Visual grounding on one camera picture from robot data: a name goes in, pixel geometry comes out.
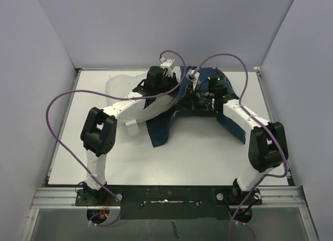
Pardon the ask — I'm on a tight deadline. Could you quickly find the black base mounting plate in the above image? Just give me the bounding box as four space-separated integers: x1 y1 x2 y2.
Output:
75 185 262 223

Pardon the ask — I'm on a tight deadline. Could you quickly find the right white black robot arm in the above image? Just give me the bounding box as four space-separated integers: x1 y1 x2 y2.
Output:
178 73 288 204

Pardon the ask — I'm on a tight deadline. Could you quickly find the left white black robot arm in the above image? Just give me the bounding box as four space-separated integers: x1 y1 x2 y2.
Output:
80 66 182 205

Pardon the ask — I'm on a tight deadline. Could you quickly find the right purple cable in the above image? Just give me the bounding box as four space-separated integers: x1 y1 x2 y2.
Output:
195 53 289 241

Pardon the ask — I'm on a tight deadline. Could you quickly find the dark blue embroidered pillowcase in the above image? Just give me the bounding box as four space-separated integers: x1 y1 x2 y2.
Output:
146 67 246 147

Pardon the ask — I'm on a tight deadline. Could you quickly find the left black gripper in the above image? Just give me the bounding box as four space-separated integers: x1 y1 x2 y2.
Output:
155 71 182 95

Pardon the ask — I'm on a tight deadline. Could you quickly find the white pillow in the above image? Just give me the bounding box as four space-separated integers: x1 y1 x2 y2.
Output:
104 69 183 136

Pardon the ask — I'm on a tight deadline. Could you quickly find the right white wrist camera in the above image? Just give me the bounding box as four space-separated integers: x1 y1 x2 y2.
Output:
186 70 200 89

